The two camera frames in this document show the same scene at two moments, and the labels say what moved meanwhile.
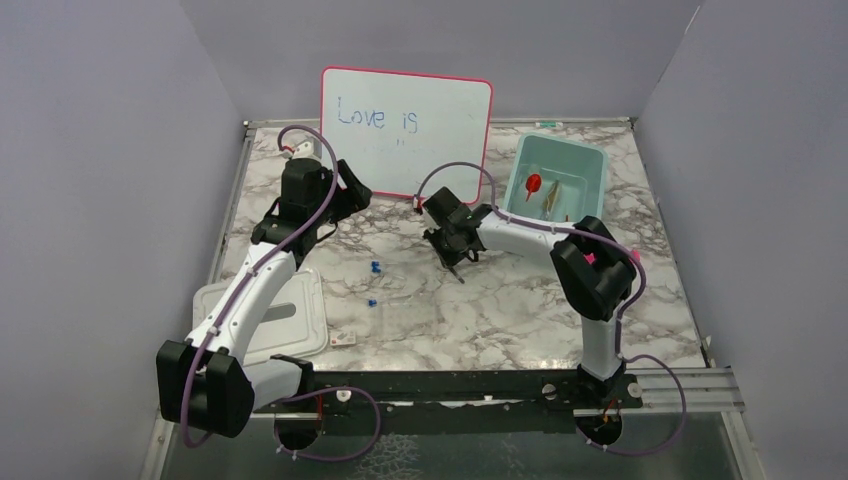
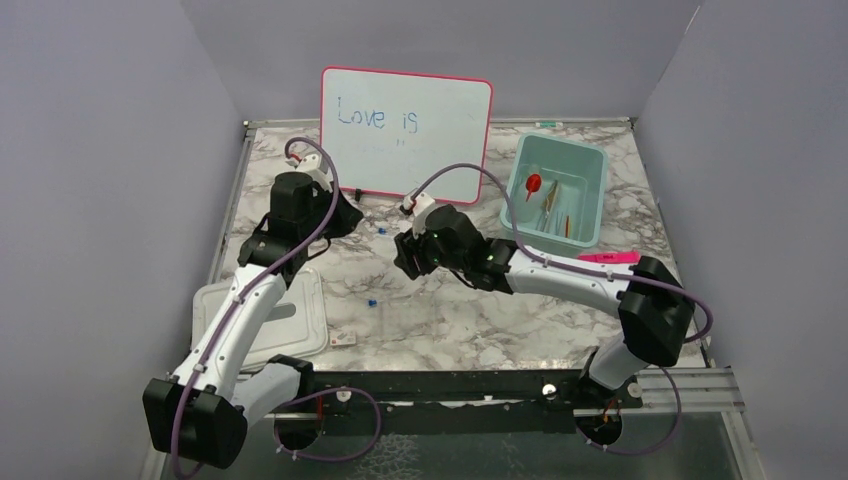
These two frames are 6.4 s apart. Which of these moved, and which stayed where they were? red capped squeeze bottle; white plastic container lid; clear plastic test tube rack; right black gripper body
Moved: right black gripper body
Stayed: red capped squeeze bottle; clear plastic test tube rack; white plastic container lid
